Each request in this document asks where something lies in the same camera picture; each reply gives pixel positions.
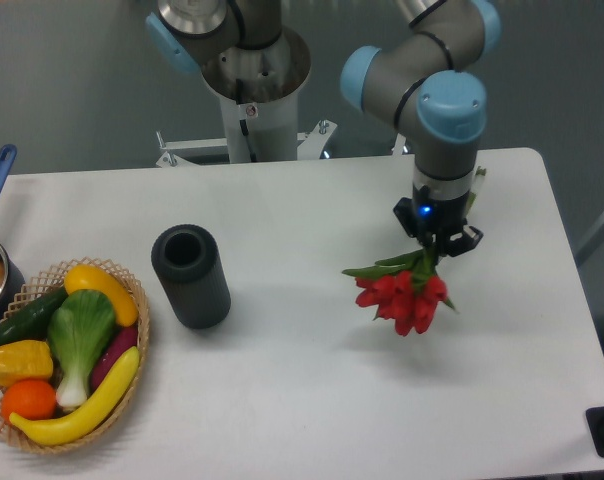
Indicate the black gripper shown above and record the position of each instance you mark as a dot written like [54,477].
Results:
[437,212]

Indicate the red tulip bouquet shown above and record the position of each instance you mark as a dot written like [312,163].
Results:
[407,288]

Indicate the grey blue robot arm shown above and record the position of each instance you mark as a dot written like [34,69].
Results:
[422,89]

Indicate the dark grey ribbed vase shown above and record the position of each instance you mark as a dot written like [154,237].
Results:
[187,263]

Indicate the purple eggplant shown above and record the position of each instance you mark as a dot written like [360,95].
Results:
[121,342]

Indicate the yellow squash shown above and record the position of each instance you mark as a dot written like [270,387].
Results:
[89,277]

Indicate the green bok choy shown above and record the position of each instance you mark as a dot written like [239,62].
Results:
[78,332]

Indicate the woven wicker basket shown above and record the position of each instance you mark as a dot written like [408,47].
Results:
[52,279]

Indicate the green cucumber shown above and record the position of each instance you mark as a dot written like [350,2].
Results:
[31,321]

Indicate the yellow bell pepper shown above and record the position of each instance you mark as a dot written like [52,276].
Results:
[26,359]

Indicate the orange fruit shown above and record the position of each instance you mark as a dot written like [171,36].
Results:
[32,399]

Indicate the yellow banana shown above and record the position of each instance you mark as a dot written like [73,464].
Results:
[87,417]

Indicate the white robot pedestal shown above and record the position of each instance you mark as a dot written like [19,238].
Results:
[258,94]

